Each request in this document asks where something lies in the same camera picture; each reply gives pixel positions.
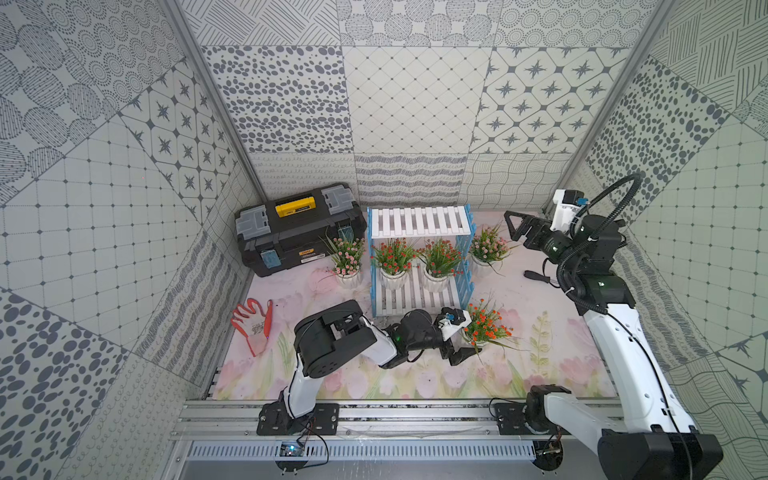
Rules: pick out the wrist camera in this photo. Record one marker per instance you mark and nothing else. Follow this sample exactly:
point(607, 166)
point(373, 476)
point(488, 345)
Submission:
point(568, 204)
point(451, 321)

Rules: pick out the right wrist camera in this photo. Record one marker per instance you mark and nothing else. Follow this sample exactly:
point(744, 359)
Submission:
point(568, 204)

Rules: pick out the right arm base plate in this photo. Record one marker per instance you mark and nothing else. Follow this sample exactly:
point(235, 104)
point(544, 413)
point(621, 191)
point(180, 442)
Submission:
point(518, 418)

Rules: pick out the red white work glove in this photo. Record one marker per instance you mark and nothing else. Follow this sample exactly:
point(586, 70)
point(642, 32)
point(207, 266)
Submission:
point(254, 321)

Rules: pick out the black handled screwdriver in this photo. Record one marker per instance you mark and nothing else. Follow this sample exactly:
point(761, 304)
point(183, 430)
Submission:
point(535, 276)

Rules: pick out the pink flower pot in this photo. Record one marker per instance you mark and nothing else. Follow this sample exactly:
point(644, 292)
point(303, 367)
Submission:
point(488, 251)
point(346, 255)

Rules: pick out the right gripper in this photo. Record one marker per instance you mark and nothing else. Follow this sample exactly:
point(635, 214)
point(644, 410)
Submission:
point(517, 234)

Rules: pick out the pink flower pot right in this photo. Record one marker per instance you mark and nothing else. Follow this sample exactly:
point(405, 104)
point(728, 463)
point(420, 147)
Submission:
point(488, 251)

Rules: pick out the aluminium mounting rail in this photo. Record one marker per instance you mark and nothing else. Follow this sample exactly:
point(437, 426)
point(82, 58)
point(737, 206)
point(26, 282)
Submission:
point(357, 419)

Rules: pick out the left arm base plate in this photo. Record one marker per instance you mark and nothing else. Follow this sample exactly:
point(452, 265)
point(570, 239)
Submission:
point(298, 419)

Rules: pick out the black plastic toolbox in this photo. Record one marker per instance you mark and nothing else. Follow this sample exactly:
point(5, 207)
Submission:
point(295, 230)

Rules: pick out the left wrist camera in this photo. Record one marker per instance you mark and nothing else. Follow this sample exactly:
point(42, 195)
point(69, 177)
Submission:
point(451, 321)

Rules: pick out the pink flower pot left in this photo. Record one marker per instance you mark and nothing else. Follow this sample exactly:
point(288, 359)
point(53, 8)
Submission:
point(346, 255)

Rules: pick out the orange flower pot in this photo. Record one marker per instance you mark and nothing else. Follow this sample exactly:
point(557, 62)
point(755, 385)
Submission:
point(486, 328)

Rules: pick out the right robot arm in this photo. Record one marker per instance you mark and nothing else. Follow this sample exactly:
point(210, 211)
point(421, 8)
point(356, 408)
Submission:
point(660, 439)

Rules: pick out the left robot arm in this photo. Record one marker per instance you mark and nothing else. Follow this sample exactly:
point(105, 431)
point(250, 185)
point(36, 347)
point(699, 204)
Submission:
point(328, 340)

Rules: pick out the white blue two-tier rack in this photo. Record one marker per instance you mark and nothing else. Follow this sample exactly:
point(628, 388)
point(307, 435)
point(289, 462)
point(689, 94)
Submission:
point(416, 290)

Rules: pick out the red flower pot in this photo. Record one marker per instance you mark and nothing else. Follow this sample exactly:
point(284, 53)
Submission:
point(394, 260)
point(441, 260)

